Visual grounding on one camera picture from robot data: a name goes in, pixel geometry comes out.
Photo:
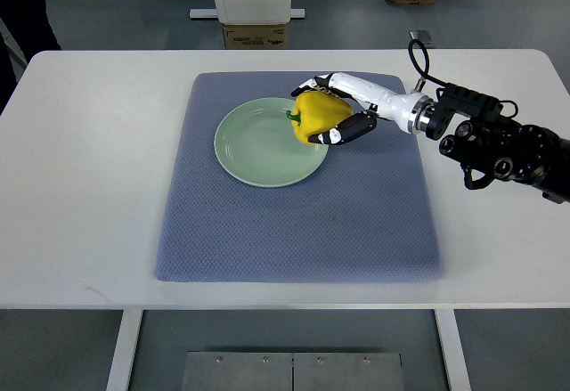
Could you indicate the white table leg right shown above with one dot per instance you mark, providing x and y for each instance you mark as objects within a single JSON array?
[{"x": 452, "y": 351}]

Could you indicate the blue quilted mat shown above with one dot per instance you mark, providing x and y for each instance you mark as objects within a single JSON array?
[{"x": 363, "y": 216}]

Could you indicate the person in dark trousers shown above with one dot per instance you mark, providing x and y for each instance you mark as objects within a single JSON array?
[{"x": 27, "y": 22}]

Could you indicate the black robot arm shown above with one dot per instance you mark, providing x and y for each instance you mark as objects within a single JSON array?
[{"x": 488, "y": 145}]

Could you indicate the grey metal base plate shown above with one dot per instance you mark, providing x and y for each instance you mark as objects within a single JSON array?
[{"x": 292, "y": 371}]

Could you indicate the white table leg left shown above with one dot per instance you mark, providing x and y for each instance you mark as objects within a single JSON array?
[{"x": 123, "y": 357}]

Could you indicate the small grey floor plate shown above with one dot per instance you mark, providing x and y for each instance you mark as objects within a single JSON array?
[{"x": 423, "y": 36}]

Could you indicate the light green plate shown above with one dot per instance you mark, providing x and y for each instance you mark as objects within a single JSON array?
[{"x": 255, "y": 143}]

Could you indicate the white table leg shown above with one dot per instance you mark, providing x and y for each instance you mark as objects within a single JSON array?
[
  {"x": 123, "y": 357},
  {"x": 452, "y": 351}
]

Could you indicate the yellow bell pepper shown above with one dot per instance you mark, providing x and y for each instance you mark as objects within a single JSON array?
[{"x": 317, "y": 112}]

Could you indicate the cardboard box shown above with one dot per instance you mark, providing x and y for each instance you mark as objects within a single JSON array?
[{"x": 255, "y": 37}]

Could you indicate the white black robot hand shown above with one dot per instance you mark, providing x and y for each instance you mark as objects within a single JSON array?
[{"x": 370, "y": 102}]

